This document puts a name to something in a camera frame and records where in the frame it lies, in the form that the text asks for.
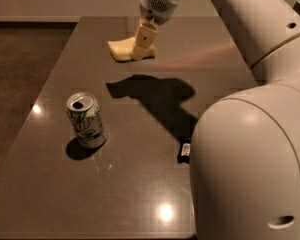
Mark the green white soda can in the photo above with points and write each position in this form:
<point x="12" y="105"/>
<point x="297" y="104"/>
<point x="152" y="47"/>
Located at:
<point x="84" y="113"/>

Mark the yellow sponge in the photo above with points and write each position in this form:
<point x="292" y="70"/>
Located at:
<point x="126" y="50"/>

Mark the black snack bar wrapper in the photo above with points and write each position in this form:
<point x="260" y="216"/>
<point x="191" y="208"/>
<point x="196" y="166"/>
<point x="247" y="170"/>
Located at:
<point x="184" y="150"/>

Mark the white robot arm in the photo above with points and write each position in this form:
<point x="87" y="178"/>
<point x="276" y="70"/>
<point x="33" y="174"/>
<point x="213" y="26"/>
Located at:
<point x="245" y="149"/>

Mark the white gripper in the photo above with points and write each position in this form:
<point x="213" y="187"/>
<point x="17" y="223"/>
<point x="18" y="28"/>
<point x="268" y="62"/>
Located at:
<point x="155" y="7"/>

